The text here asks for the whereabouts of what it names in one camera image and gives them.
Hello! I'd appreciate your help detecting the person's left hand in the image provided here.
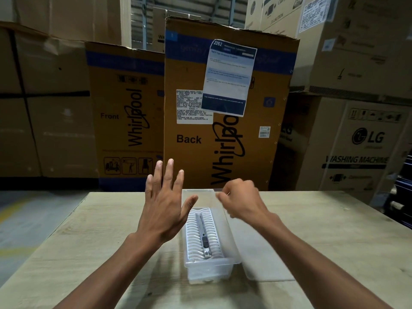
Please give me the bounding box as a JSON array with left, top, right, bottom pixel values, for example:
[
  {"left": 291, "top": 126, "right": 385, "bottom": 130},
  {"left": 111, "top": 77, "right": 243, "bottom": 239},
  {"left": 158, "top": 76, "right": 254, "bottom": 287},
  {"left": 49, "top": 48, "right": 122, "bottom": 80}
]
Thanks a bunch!
[{"left": 133, "top": 159, "right": 199, "bottom": 244}]

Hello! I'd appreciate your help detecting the person's right hand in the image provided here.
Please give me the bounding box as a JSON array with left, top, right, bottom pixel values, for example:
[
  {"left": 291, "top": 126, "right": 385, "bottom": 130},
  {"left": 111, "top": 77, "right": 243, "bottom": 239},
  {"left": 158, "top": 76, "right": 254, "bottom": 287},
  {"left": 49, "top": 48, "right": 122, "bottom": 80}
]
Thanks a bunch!
[{"left": 215, "top": 178, "right": 279, "bottom": 223}]

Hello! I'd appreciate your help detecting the person's left forearm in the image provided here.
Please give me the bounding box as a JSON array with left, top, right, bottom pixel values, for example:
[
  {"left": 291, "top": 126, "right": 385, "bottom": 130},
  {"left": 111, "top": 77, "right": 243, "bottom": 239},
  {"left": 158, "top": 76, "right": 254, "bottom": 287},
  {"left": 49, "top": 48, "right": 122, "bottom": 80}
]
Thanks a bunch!
[{"left": 53, "top": 233, "right": 162, "bottom": 309}]

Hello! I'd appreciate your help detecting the person's right forearm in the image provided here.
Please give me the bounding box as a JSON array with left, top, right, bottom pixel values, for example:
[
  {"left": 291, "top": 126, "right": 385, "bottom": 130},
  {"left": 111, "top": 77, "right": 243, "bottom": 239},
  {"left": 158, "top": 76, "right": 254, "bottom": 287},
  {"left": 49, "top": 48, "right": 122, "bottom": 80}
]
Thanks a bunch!
[{"left": 254, "top": 214, "right": 396, "bottom": 309}]

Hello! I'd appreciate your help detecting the tall brown blue-striped cardboard box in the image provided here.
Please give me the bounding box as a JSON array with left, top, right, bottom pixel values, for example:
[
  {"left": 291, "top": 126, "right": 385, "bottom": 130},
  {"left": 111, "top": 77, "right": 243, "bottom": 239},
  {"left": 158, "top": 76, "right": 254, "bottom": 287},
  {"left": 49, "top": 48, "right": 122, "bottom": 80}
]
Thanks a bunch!
[{"left": 163, "top": 15, "right": 300, "bottom": 192}]

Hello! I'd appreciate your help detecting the grey utility knife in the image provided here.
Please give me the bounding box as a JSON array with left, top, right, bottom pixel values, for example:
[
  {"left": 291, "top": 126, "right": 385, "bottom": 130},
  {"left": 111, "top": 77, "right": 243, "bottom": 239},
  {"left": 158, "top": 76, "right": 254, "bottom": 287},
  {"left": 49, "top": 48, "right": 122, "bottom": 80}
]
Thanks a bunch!
[{"left": 195, "top": 212, "right": 213, "bottom": 259}]

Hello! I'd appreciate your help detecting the white ribbed insert tray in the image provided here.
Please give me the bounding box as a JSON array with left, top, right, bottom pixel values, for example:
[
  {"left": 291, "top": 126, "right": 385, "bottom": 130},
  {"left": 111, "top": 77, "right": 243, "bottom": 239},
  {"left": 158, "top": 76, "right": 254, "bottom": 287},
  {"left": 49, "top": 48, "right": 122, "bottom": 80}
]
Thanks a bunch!
[{"left": 186, "top": 207, "right": 225, "bottom": 262}]

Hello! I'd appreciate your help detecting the clear plastic container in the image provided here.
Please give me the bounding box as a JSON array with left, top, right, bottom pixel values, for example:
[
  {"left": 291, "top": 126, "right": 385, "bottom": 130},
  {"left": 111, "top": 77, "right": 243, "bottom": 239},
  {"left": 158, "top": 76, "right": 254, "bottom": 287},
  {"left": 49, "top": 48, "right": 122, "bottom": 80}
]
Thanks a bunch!
[{"left": 181, "top": 189, "right": 243, "bottom": 284}]

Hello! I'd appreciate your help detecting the white text label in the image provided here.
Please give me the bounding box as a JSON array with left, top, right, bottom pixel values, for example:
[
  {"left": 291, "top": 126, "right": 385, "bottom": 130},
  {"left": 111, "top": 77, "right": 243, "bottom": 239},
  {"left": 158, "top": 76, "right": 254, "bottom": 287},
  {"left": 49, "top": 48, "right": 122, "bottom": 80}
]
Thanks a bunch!
[{"left": 175, "top": 89, "right": 215, "bottom": 125}]

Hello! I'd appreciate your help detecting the clear plastic lid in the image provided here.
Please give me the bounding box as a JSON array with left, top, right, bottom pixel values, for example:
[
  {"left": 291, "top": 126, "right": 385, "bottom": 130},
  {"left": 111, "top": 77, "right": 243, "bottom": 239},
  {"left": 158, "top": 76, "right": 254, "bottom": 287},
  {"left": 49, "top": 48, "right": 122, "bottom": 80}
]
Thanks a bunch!
[{"left": 221, "top": 190, "right": 296, "bottom": 282}]

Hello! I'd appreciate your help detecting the blue and white paper sheet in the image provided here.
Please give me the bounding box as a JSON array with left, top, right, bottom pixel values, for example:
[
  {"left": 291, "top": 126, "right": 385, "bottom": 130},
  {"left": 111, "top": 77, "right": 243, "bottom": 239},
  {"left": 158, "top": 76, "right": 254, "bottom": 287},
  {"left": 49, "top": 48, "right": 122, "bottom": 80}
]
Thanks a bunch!
[{"left": 201, "top": 38, "right": 258, "bottom": 117}]

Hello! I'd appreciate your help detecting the washing machine cardboard box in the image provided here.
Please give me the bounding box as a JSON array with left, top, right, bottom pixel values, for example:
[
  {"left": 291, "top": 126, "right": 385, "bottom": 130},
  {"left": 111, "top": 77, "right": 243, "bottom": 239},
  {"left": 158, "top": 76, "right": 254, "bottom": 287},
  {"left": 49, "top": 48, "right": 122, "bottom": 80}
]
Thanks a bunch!
[{"left": 270, "top": 92, "right": 412, "bottom": 208}]

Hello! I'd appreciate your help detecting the pale cardboard box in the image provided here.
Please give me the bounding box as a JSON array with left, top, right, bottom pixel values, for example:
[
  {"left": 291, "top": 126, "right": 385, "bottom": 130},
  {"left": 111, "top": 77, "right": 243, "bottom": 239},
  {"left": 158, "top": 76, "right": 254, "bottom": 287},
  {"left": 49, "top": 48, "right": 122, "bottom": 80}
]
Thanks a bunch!
[{"left": 152, "top": 6, "right": 181, "bottom": 54}]

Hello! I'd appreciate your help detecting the dark blue object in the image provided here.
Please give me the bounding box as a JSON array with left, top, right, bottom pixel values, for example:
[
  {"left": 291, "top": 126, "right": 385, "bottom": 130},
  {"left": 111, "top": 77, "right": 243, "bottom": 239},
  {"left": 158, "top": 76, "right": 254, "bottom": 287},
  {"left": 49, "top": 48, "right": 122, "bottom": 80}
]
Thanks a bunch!
[{"left": 388, "top": 167, "right": 412, "bottom": 229}]

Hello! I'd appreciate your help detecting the cardboard box with black symbols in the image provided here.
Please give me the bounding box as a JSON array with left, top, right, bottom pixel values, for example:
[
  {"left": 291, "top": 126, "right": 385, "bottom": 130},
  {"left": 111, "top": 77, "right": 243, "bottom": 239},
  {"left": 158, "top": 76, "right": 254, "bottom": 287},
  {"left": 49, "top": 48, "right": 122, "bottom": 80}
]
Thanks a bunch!
[{"left": 244, "top": 0, "right": 304, "bottom": 39}]

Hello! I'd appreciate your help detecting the plain brown cardboard box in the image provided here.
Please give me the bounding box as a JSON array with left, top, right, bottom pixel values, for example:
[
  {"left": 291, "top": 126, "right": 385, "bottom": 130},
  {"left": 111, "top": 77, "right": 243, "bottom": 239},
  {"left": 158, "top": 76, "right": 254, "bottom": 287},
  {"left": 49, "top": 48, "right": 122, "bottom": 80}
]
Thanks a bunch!
[{"left": 12, "top": 0, "right": 132, "bottom": 48}]

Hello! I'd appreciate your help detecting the white shipping label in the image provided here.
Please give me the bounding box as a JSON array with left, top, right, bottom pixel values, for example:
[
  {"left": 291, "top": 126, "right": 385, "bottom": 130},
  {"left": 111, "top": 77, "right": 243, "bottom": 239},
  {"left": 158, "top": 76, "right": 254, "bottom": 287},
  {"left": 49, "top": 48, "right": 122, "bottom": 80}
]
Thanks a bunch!
[{"left": 298, "top": 0, "right": 326, "bottom": 34}]

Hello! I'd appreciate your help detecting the large light brown cardboard box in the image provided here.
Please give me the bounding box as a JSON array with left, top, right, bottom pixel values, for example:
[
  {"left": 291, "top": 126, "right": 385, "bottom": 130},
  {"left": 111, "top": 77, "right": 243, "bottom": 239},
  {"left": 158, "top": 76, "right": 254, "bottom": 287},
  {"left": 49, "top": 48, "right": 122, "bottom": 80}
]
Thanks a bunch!
[{"left": 287, "top": 0, "right": 412, "bottom": 94}]

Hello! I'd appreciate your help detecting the large black-strapped cardboard box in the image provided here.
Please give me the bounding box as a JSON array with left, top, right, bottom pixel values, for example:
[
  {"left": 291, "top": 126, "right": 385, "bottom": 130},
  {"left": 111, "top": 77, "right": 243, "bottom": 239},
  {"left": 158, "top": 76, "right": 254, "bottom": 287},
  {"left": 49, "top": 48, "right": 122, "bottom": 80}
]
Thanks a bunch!
[{"left": 0, "top": 21, "right": 99, "bottom": 179}]

